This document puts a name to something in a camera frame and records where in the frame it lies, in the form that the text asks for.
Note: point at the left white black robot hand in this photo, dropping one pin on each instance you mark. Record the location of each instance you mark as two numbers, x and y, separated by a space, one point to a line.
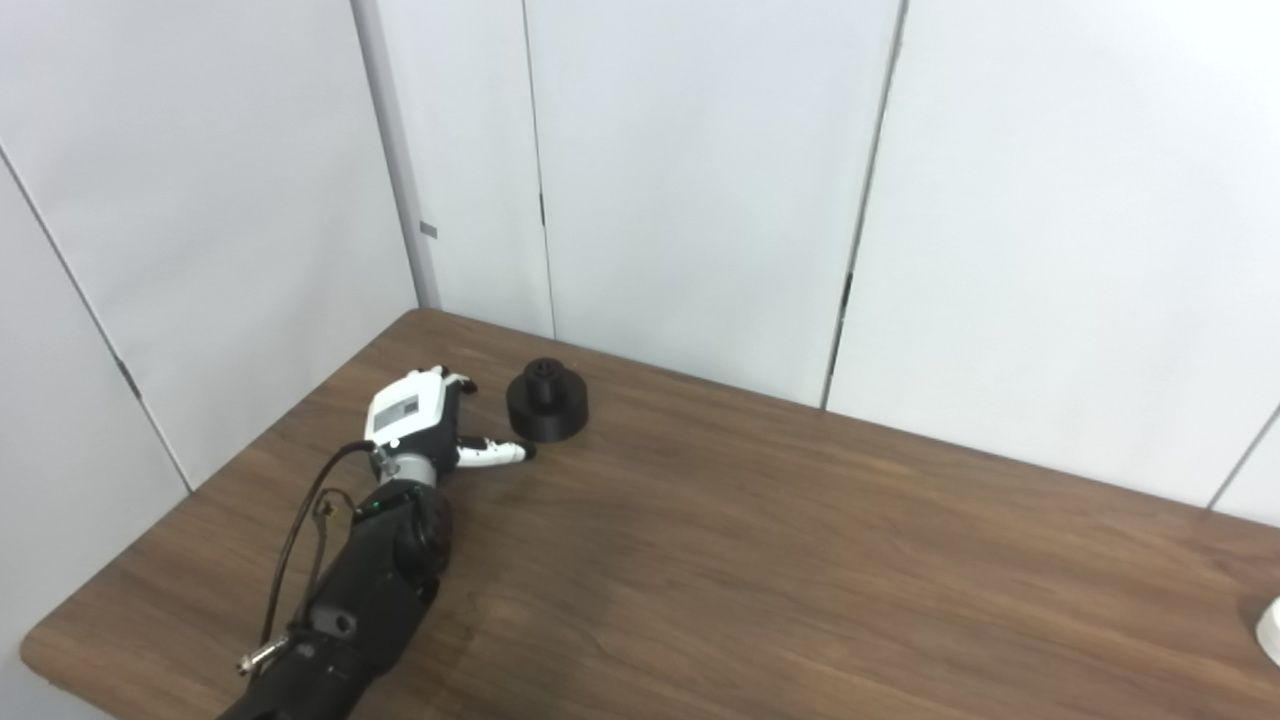
405 410

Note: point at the round black plastic part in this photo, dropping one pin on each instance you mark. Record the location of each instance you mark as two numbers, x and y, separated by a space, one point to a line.
548 410

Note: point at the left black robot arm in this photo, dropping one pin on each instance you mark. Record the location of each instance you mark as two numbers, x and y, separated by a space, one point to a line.
370 590

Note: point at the grey wall corner post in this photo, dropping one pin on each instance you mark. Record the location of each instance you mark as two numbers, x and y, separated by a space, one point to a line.
395 150

